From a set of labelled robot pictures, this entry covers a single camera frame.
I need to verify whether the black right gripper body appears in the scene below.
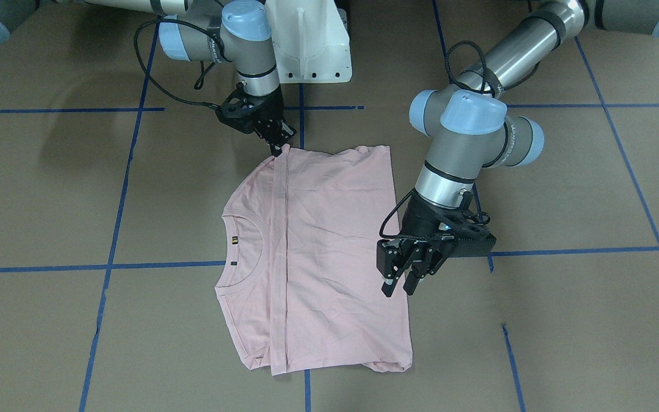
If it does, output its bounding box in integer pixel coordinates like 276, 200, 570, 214
241, 92, 296, 146

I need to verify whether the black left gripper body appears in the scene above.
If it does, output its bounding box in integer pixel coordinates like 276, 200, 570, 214
376, 189, 459, 281

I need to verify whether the pink Snoopy t-shirt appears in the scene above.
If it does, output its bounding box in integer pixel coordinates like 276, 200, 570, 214
215, 145, 413, 375

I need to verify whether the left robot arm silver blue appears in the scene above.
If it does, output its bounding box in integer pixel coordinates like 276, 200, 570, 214
376, 1, 659, 298

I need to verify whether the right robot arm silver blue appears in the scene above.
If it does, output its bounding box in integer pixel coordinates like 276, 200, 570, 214
0, 1, 296, 157

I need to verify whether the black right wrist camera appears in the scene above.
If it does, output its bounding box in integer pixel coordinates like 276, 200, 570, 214
215, 91, 255, 134

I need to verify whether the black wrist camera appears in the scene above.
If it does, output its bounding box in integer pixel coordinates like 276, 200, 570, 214
215, 91, 255, 134
441, 209, 497, 258

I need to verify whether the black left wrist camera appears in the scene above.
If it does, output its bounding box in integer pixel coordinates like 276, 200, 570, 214
441, 209, 497, 258

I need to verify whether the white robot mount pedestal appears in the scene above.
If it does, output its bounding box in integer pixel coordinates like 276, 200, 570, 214
265, 1, 353, 84

